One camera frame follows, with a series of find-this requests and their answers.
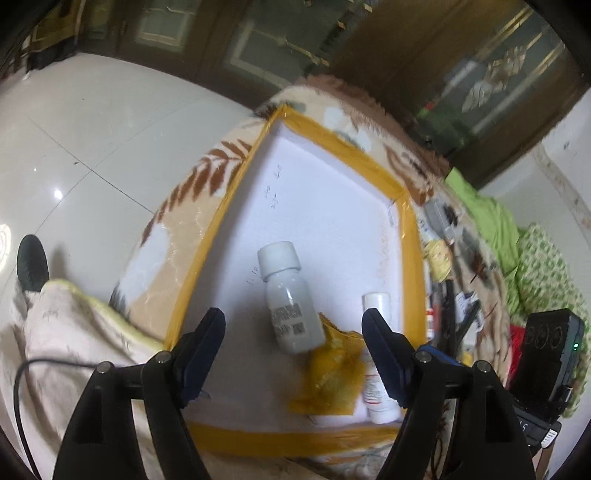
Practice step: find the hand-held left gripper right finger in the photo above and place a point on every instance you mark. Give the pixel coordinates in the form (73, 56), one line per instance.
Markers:
(376, 350)

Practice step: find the person's beige trouser leg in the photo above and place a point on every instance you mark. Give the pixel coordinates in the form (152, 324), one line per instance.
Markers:
(60, 332)

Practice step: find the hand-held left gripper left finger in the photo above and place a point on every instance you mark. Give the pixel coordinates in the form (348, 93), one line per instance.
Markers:
(207, 350)

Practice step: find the leaf printed blanket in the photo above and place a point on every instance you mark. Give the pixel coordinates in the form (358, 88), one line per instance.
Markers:
(184, 230)

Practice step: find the red cloth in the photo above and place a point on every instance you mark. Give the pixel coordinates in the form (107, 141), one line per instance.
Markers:
(516, 350)

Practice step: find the yellow packet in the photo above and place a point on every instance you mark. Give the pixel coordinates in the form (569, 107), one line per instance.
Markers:
(332, 369)

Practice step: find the white tube red label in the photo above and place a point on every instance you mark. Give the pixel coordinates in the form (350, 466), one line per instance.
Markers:
(376, 301)

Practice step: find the long white box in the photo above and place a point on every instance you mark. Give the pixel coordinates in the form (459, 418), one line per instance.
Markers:
(427, 233)

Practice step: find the green patterned cloth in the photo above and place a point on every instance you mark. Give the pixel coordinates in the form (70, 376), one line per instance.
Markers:
(540, 272)

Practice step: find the black shoe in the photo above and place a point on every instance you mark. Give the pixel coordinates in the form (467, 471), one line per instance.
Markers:
(32, 263)

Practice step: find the white plastic bottle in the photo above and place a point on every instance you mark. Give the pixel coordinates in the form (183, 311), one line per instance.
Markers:
(288, 304)

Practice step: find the wooden glass door cabinet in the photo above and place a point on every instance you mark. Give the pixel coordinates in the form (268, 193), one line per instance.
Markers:
(392, 46)

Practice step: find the white foam box yellow tape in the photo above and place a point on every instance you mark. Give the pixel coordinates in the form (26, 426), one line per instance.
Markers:
(300, 207)

